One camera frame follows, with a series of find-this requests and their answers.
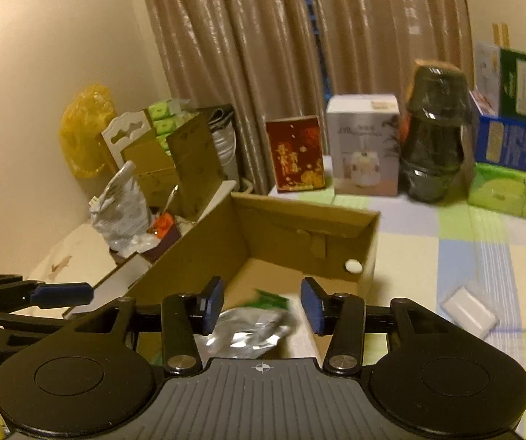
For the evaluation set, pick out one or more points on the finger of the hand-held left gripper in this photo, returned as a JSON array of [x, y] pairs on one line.
[[15, 321], [61, 293]]

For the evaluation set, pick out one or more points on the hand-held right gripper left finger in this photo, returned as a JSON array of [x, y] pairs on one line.
[[212, 305]]

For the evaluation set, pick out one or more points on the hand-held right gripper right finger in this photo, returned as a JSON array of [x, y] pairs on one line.
[[311, 305]]

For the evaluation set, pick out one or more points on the silver green foil pouch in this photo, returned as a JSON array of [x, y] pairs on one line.
[[249, 334]]

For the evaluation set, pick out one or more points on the brown cardboard box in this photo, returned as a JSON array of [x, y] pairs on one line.
[[281, 224]]

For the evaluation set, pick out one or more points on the checked cloth desktop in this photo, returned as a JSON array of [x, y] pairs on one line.
[[427, 261]]

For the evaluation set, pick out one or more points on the cream bed sheet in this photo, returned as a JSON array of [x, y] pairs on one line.
[[75, 247]]

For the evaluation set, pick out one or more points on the dark red box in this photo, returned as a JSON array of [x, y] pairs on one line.
[[164, 245]]

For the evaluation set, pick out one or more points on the orange packet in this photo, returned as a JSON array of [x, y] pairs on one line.
[[162, 224]]

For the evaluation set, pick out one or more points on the silver printed bag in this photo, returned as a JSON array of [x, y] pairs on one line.
[[120, 211]]

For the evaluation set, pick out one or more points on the brown carton with flap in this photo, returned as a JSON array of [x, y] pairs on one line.
[[148, 169]]

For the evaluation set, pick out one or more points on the red gold box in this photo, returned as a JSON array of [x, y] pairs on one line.
[[295, 156]]

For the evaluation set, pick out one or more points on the stack of white buckets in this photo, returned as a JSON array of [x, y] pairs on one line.
[[226, 151]]

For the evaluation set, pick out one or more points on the clear plastic box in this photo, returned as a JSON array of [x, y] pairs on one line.
[[469, 307]]

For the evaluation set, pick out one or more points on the yellow plastic bag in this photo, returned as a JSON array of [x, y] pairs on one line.
[[84, 133]]

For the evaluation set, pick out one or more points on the white humidifier box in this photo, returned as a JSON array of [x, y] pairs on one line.
[[363, 146]]

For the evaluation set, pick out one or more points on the white carved chair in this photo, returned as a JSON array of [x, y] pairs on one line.
[[125, 130]]

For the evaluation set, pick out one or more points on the bundle of green tissue packs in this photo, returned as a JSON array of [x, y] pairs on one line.
[[164, 114]]

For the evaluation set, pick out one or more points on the dark green jar stack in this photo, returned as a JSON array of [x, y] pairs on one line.
[[432, 146]]

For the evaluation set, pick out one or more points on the blue printed box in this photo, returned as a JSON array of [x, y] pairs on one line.
[[515, 142]]

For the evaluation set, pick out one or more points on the orange brown box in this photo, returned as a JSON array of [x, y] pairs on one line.
[[432, 63]]

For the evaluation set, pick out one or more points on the white flower print box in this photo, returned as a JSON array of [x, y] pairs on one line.
[[487, 68]]

